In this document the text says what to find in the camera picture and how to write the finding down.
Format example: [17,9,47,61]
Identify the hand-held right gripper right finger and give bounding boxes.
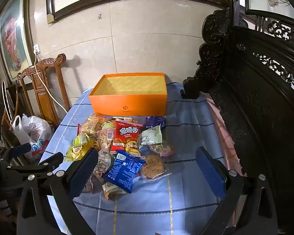
[195,146,277,235]

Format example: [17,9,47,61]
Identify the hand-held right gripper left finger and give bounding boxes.
[17,148,99,235]

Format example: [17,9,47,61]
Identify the light brown wooden chair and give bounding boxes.
[17,53,71,128]

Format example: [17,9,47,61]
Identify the white power cable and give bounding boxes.
[34,50,69,118]

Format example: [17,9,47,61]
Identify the blue snack packet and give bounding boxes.
[104,150,146,194]

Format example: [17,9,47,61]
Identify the purple snack packet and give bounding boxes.
[145,116,167,130]

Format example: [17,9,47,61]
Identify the white plastic bag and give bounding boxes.
[12,115,52,161]

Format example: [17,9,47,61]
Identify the clear packet with circle print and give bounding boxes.
[92,149,115,184]

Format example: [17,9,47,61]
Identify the pink fried snack packet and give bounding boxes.
[147,143,175,157]

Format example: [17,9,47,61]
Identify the yellow snack packet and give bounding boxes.
[65,132,96,162]

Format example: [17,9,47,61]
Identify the white folded frames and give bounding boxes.
[0,80,18,129]

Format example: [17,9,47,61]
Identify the clear round cake packet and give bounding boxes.
[140,154,173,181]

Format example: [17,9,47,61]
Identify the red snack packet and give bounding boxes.
[110,118,144,157]

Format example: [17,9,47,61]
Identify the pink cloth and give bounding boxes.
[205,95,247,178]

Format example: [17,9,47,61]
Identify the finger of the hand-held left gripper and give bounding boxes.
[6,152,64,177]
[0,143,32,162]

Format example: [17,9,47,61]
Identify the pale green snack packet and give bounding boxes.
[138,125,162,148]

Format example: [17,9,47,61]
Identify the green brown snack packet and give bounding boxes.
[102,182,128,201]

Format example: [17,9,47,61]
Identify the orange cardboard box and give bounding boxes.
[89,72,167,117]

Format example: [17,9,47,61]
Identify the framed red painting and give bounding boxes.
[0,0,38,79]

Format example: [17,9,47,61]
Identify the clear packet with barcode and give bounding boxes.
[97,127,116,152]

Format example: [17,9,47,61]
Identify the dark carved wooden bench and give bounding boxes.
[180,0,294,234]

